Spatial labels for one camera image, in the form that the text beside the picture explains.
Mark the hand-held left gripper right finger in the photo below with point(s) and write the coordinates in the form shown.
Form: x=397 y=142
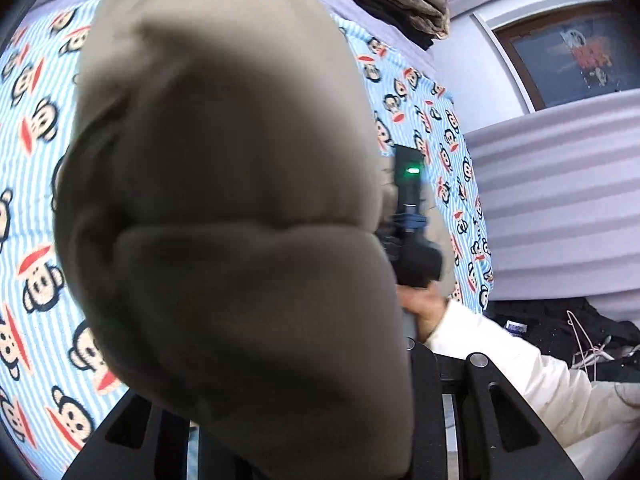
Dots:
x=425 y=385

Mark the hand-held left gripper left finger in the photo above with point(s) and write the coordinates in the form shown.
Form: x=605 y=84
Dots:
x=170 y=435

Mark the beige puffer jacket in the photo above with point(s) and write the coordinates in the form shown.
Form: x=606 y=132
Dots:
x=225 y=210

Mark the person's right forearm white sleeve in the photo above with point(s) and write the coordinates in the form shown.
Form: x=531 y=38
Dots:
x=500 y=360

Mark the black clothes on floor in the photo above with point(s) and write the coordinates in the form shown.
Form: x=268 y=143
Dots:
x=550 y=320

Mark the person's right hand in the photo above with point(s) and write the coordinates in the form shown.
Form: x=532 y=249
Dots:
x=425 y=310

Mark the grey pleated curtain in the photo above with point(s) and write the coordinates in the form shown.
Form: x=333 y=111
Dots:
x=560 y=200

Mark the brown crumpled cloth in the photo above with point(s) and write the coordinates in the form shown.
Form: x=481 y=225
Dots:
x=410 y=0

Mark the monkey print striped blanket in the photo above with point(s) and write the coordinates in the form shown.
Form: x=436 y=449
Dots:
x=30 y=160

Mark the framed picture on wall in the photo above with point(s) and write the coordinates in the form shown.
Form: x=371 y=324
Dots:
x=575 y=55

